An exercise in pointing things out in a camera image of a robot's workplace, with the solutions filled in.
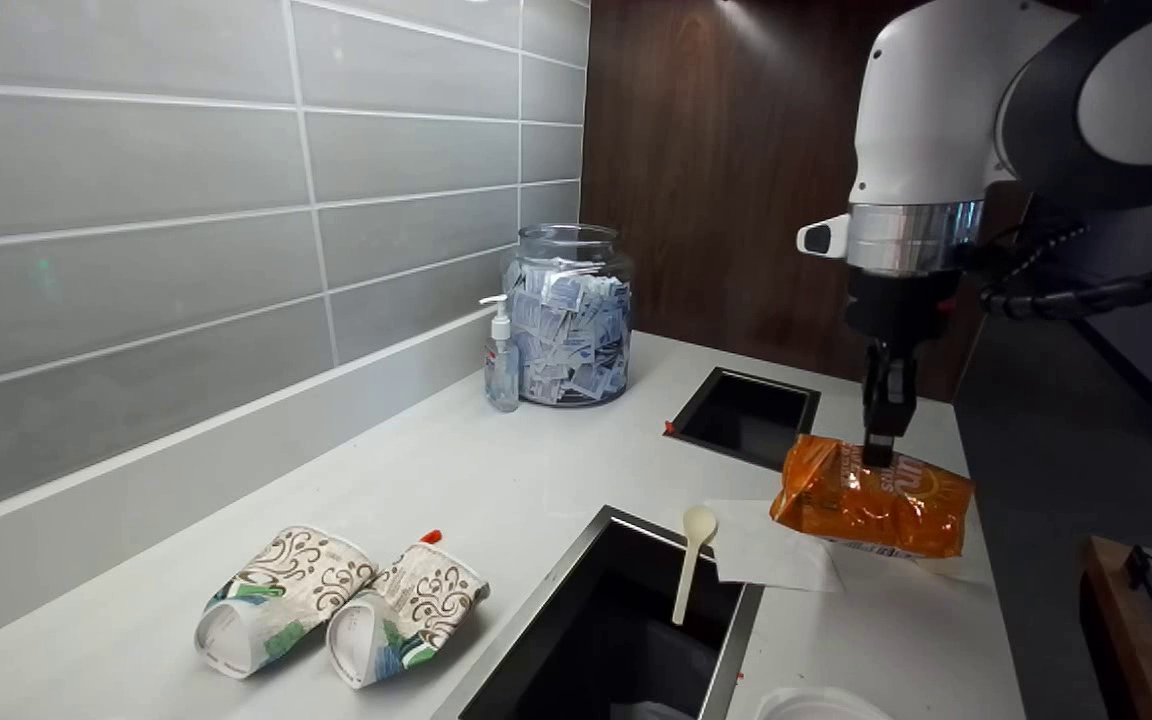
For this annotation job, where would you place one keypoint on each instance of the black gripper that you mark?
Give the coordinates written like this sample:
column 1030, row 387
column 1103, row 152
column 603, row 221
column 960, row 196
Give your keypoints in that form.
column 899, row 312

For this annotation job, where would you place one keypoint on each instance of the orange snack pack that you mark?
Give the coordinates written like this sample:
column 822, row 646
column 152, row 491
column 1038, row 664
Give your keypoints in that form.
column 869, row 505

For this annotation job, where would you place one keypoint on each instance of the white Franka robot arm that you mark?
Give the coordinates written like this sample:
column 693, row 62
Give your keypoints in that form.
column 939, row 105

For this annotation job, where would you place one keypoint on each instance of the white paper plate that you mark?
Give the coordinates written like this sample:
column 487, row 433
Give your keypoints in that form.
column 819, row 705

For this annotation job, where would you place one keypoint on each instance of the white plastic spoon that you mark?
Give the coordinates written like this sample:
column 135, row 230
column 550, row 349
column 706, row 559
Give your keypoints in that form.
column 699, row 527

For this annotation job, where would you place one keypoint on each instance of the wooden cabinet edge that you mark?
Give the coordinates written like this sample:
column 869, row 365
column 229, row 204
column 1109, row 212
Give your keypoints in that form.
column 1121, row 640

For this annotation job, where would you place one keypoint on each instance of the glass jar with packets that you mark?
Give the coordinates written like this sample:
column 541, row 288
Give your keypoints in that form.
column 569, row 322

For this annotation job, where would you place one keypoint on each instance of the small clear sanitizer bottle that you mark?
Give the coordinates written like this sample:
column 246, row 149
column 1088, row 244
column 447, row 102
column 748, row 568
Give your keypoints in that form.
column 500, row 365

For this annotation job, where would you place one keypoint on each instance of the small red scrap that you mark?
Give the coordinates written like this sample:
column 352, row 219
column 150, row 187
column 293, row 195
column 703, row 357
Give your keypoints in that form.
column 431, row 536

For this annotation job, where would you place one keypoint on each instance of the green white snack bag right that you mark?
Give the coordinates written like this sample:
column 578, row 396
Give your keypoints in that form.
column 408, row 613

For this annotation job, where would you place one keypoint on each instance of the green white snack bag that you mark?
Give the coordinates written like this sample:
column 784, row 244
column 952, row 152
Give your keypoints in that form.
column 408, row 613
column 281, row 602

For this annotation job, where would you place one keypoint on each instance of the green white snack bag left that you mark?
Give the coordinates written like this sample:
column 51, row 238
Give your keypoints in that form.
column 281, row 602

